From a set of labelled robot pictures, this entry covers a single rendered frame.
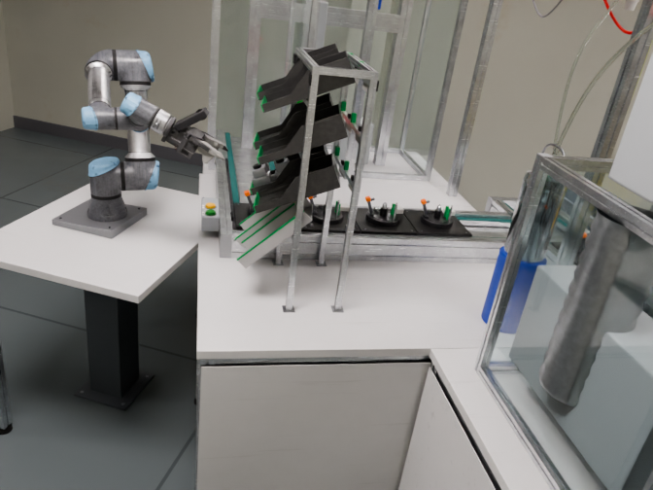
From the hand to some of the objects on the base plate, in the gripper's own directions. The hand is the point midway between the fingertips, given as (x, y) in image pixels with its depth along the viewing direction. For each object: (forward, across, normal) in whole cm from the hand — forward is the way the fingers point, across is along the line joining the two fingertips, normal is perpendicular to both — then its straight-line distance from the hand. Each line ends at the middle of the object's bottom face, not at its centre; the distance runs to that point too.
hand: (224, 152), depth 197 cm
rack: (+48, +7, -26) cm, 56 cm away
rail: (+14, -51, -44) cm, 69 cm away
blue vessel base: (+112, +18, +4) cm, 114 cm away
